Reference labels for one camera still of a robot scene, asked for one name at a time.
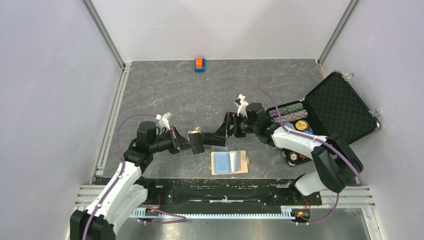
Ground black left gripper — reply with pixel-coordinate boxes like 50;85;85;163
149;125;196;155

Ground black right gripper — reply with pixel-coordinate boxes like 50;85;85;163
215;111;259;138

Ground clear acrylic card box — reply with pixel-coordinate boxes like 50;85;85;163
186;126;229;154

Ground beige leather card holder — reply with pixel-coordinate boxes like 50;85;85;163
210;150;250;176

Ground black and yellow credit cards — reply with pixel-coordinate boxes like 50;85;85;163
187;126;203;143

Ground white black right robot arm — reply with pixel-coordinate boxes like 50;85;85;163
214;102;363;204

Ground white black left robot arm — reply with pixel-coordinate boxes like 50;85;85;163
69;121;196;240

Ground orange and blue toy car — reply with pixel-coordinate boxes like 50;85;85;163
194;56;206;73

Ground green blue poker chip stack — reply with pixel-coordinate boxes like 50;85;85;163
268;102;304;118

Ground yellow dealer button chip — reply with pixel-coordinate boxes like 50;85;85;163
294;120;309;132

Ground purple poker chip stack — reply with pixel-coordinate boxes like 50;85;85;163
273;109;308;123

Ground black poker chip case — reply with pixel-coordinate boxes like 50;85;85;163
266;70;381;160

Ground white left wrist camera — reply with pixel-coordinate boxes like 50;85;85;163
155;112;173;130

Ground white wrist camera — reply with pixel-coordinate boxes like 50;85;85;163
234;94;249;118
155;112;173;130

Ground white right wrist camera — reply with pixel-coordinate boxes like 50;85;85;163
234;94;249;118

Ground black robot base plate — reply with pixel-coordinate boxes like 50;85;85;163
137;177;322;214

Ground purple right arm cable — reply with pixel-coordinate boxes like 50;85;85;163
243;87;364;226

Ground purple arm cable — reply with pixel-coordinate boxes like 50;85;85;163
81;113;188;240
243;87;364;226

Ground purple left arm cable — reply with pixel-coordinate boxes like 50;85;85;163
81;113;188;240

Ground white slotted cable duct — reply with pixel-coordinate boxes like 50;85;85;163
129;207;310;221

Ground aluminium frame post left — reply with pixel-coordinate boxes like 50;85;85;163
82;0;126;70

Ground aluminium frame post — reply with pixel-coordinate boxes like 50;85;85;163
317;0;361;68
82;0;126;70

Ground aluminium frame post right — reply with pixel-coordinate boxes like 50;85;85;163
317;0;361;68

